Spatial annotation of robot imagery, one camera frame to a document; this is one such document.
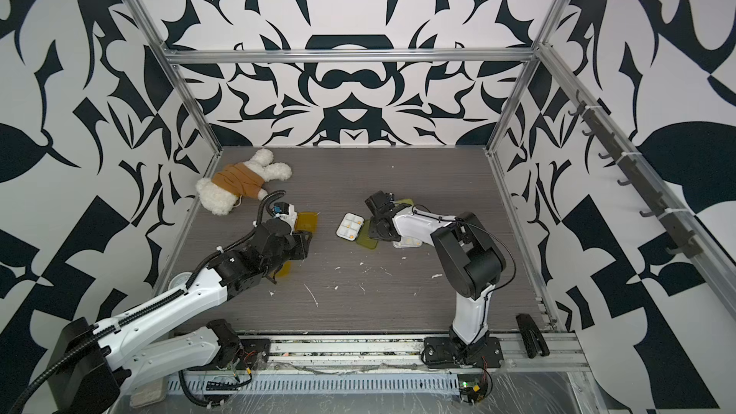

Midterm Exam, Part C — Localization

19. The clear lid pillbox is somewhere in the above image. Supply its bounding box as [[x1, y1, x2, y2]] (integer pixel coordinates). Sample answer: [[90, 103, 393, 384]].
[[392, 237, 423, 249]]

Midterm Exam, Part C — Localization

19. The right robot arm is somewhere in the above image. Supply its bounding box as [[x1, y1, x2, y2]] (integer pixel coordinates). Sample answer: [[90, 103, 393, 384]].
[[365, 191, 507, 353]]

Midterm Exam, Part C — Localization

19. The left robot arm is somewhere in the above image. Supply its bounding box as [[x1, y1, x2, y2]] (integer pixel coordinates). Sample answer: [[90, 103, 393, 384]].
[[48, 218, 314, 413]]

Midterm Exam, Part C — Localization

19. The yellow pillbox near left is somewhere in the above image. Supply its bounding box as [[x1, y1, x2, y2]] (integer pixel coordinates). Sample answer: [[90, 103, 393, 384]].
[[274, 261, 293, 280]]

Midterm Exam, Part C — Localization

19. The yellow pillbox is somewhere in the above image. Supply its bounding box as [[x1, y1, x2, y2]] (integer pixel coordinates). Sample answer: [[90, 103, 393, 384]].
[[274, 261, 293, 280], [294, 212, 318, 235]]

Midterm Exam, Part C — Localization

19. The yellow pillbox far left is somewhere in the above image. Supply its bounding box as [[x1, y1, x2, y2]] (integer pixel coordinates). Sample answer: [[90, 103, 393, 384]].
[[294, 212, 318, 235]]

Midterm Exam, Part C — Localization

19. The white plush bunny toy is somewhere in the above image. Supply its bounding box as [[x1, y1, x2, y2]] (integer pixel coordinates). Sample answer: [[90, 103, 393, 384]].
[[195, 149, 292, 216]]

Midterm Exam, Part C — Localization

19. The white alarm clock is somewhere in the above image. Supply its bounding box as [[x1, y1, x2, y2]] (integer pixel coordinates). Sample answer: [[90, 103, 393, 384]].
[[168, 271, 192, 289]]

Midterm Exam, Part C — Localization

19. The green circuit board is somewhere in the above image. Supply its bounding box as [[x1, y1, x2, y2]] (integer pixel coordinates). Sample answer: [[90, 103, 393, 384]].
[[459, 373, 494, 406]]

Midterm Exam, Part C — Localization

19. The grey sponge block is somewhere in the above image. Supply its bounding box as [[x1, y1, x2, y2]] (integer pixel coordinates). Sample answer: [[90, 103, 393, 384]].
[[130, 379, 168, 409]]

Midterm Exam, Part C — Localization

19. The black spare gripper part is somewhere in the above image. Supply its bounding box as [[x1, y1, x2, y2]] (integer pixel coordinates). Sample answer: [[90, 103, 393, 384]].
[[516, 314, 550, 358]]

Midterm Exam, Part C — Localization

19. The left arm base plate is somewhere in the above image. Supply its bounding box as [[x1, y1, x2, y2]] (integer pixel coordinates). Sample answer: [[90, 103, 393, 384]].
[[191, 338, 271, 371]]

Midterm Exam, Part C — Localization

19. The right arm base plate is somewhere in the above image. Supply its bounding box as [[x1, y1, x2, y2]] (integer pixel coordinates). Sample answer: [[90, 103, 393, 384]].
[[420, 335, 504, 369]]

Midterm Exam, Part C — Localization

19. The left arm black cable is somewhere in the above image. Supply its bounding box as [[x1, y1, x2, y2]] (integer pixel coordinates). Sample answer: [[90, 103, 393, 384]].
[[176, 367, 254, 409]]

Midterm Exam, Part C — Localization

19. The wall hook rack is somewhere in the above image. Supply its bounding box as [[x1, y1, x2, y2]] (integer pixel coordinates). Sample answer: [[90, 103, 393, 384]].
[[572, 99, 703, 259]]

